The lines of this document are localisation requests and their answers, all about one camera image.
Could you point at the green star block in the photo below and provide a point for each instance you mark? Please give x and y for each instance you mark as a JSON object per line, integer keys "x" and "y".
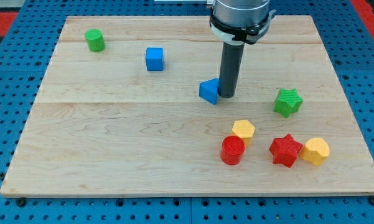
{"x": 287, "y": 102}

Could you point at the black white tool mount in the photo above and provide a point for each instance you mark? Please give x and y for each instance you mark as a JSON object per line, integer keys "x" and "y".
{"x": 241, "y": 35}

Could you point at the blue cube block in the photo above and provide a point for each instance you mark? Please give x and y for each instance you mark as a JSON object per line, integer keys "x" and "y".
{"x": 154, "y": 59}

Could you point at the green cylinder block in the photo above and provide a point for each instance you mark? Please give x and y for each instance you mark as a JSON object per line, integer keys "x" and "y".
{"x": 95, "y": 40}

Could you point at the red star block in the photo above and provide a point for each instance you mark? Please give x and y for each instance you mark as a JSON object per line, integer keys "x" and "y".
{"x": 285, "y": 150}

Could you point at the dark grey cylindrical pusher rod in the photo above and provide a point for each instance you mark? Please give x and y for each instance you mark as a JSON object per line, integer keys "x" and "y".
{"x": 229, "y": 69}

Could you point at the light wooden board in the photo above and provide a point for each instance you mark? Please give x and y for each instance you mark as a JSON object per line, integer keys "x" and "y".
{"x": 104, "y": 126}

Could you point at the yellow heart block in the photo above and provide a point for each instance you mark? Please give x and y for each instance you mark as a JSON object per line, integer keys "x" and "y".
{"x": 315, "y": 151}

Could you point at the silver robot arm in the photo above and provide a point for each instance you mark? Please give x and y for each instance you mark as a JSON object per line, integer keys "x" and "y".
{"x": 236, "y": 23}

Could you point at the blue triangle block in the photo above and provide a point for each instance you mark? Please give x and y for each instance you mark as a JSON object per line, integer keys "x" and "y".
{"x": 208, "y": 90}

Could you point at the yellow hexagon block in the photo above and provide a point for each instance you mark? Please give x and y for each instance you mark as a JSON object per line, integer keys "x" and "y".
{"x": 244, "y": 130}

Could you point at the red cylinder block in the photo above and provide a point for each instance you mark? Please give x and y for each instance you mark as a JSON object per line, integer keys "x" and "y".
{"x": 232, "y": 151}

